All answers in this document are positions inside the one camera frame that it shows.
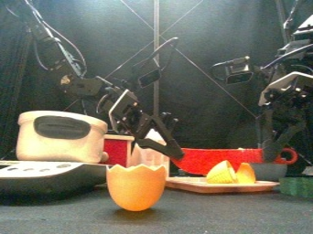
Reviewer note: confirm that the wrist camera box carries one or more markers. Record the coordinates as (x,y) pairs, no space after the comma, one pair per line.
(148,76)
(238,73)

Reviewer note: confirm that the white toy knife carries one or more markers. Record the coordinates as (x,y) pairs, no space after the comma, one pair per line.
(152,154)

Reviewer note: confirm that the wooden toy plate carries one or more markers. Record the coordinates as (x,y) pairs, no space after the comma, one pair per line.
(222,186)

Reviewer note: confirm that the red white toy box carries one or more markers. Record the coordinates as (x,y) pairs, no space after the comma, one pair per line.
(117,151)

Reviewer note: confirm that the orange toy eggshell half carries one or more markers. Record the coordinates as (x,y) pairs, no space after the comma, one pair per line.
(136,189)

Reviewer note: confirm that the yellow toy lemon piece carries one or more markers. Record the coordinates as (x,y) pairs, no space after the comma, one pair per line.
(222,174)
(246,174)

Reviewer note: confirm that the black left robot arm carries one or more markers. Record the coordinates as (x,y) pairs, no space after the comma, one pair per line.
(52,55)

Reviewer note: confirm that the red toy pan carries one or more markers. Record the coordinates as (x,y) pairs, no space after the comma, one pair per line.
(219,160)

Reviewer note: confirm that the black silver toy stove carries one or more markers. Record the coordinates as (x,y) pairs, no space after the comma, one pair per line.
(44,176)

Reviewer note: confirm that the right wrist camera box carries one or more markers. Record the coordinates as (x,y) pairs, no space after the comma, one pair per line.
(238,73)

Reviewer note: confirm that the green toy block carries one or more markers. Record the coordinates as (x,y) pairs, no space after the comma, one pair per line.
(297,186)

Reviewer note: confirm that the vertical metal frame pole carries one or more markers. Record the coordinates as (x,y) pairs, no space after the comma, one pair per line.
(155,61)

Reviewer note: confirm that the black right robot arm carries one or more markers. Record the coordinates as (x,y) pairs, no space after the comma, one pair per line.
(295,36)

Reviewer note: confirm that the grey toy bowl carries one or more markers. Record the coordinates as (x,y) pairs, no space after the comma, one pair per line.
(268,171)

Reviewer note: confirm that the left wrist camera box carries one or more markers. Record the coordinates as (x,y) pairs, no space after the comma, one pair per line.
(148,76)

